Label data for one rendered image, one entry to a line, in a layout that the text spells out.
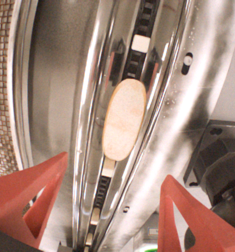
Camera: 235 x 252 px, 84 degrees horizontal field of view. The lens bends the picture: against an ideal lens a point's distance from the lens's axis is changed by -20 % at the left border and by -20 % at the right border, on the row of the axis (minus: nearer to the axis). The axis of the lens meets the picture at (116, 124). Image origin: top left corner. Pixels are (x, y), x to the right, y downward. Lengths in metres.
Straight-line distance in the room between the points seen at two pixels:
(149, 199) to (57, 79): 0.21
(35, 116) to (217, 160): 0.25
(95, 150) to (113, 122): 0.05
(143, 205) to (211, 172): 0.11
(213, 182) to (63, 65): 0.23
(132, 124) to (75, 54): 0.10
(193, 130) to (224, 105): 0.08
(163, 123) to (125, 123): 0.04
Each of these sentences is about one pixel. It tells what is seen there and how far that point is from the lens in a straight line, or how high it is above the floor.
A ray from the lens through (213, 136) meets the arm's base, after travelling 0.23.
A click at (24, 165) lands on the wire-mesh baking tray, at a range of 0.20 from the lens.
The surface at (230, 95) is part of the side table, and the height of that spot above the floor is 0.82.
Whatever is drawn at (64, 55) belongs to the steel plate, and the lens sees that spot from 0.20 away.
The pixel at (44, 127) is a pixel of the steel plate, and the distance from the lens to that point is 0.24.
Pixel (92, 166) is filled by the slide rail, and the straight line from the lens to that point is 0.22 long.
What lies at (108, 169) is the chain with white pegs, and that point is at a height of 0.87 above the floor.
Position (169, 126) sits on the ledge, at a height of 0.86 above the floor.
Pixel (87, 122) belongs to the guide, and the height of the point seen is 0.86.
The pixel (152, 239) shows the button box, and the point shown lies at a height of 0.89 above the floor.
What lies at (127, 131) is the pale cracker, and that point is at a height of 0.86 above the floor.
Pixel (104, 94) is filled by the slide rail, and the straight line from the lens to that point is 0.16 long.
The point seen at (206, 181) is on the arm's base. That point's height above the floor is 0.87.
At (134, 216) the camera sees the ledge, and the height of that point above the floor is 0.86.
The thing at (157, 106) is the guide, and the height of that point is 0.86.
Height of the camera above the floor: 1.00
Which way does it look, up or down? 61 degrees down
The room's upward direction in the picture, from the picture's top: 170 degrees counter-clockwise
